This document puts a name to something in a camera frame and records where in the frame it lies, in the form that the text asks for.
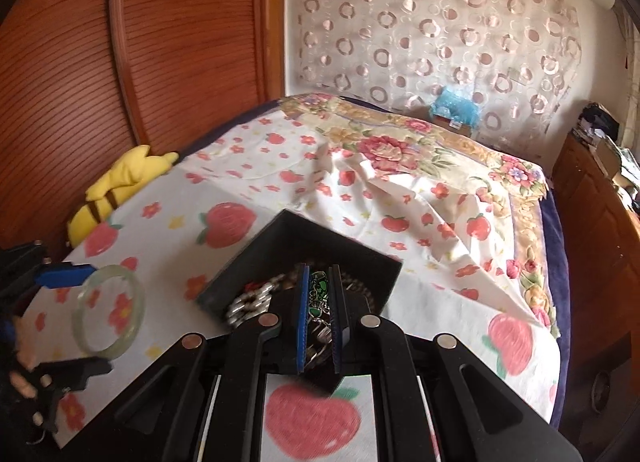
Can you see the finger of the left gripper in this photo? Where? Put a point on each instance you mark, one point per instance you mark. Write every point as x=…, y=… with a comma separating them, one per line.
x=68, y=375
x=62, y=275

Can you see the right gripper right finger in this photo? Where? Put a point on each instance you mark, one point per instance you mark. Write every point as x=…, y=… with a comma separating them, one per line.
x=349, y=301

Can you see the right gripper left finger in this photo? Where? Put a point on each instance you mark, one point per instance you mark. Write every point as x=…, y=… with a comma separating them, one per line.
x=283, y=328

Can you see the pale green jade bangle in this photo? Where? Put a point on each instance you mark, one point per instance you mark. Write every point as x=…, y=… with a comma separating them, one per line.
x=108, y=312

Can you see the green enamel brooch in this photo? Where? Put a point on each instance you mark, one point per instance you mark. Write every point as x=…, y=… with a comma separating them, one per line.
x=318, y=298

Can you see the black jewelry box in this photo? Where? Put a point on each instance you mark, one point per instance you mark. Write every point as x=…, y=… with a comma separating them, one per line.
x=241, y=291

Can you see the person's left hand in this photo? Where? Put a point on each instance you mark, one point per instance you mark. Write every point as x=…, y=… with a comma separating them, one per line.
x=17, y=357

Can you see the yellow plush toy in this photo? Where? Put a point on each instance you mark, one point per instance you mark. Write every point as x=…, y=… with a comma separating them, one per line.
x=127, y=176

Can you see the floral quilt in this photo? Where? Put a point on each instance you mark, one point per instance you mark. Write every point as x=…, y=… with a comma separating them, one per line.
x=478, y=211

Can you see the navy blue blanket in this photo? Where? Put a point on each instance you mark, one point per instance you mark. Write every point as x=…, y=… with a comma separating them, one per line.
x=559, y=285

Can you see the red wooden wardrobe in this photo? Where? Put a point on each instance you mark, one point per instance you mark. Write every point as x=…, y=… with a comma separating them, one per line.
x=82, y=81

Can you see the wooden sideboard cabinet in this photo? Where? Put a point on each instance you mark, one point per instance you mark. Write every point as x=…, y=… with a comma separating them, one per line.
x=602, y=247

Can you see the pile of clothes and papers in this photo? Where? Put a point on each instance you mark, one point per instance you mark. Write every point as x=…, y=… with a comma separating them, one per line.
x=596, y=129

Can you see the pink circle pattern curtain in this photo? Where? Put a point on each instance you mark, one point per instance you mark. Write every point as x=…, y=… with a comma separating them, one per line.
x=515, y=59

